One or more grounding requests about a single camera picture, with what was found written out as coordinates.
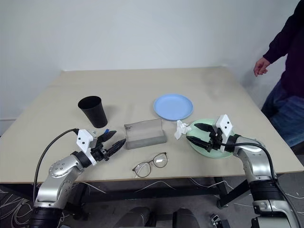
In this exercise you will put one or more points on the open grey glasses case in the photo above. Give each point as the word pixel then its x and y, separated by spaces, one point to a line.
pixel 145 137

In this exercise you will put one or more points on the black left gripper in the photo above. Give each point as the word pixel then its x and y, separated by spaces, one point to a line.
pixel 101 152

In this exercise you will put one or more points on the light blue plate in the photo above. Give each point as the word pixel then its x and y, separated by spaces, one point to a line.
pixel 173 106

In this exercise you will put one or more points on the person's bare hand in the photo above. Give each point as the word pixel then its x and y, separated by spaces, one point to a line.
pixel 260 66

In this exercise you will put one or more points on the small black and silver device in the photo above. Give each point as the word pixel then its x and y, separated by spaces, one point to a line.
pixel 218 221

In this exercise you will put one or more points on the dark rounded shape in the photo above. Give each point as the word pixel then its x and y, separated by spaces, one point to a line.
pixel 186 218
pixel 140 217

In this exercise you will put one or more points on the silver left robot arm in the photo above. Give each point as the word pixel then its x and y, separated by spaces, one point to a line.
pixel 59 171

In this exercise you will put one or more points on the person in dark sweater and jeans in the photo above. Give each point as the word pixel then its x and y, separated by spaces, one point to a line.
pixel 293 99

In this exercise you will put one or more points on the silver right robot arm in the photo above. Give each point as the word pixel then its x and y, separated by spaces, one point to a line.
pixel 259 171

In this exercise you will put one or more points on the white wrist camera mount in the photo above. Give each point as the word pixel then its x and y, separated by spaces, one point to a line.
pixel 83 139
pixel 225 126

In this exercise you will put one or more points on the person's dark-sleeved arm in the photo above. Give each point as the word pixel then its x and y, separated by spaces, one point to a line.
pixel 287 35

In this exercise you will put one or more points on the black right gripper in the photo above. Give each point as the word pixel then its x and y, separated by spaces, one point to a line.
pixel 215 141

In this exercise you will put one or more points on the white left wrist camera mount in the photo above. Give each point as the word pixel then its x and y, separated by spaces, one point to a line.
pixel 83 139

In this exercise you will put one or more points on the thin-rimmed round eyeglasses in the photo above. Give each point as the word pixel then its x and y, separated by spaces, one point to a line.
pixel 142 169

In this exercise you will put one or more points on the crumpled white tissue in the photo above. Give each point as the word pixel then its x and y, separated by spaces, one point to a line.
pixel 181 129

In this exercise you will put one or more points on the black plastic cup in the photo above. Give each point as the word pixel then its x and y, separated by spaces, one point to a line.
pixel 95 112

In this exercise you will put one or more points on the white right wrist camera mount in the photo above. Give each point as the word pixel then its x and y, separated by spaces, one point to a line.
pixel 225 126

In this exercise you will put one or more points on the light green plate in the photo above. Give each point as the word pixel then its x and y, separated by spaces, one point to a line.
pixel 211 154

